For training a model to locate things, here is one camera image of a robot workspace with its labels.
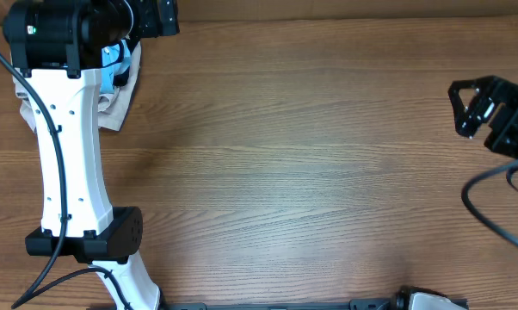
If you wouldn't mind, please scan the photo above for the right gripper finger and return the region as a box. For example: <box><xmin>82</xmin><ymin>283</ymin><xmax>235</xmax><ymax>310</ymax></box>
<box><xmin>454</xmin><ymin>96</ymin><xmax>496</xmax><ymax>139</ymax></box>
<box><xmin>448</xmin><ymin>76</ymin><xmax>502</xmax><ymax>117</ymax></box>

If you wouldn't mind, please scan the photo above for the light blue printed t-shirt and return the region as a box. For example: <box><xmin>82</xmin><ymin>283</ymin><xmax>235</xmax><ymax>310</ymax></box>
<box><xmin>100</xmin><ymin>42</ymin><xmax>122</xmax><ymax>94</ymax></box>

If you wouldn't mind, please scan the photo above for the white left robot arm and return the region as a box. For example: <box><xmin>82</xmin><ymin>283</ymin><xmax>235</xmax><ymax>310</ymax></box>
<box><xmin>3</xmin><ymin>0</ymin><xmax>179</xmax><ymax>309</ymax></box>

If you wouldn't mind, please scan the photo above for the black folded garment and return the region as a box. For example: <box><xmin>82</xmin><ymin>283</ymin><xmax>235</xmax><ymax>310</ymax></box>
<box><xmin>113</xmin><ymin>40</ymin><xmax>132</xmax><ymax>87</ymax></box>

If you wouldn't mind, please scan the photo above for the beige folded garment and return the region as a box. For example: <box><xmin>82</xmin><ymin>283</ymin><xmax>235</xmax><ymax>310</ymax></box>
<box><xmin>11</xmin><ymin>40</ymin><xmax>142</xmax><ymax>133</ymax></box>

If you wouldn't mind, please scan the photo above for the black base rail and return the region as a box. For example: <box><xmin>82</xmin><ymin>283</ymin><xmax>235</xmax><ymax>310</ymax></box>
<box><xmin>159</xmin><ymin>298</ymin><xmax>391</xmax><ymax>310</ymax></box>

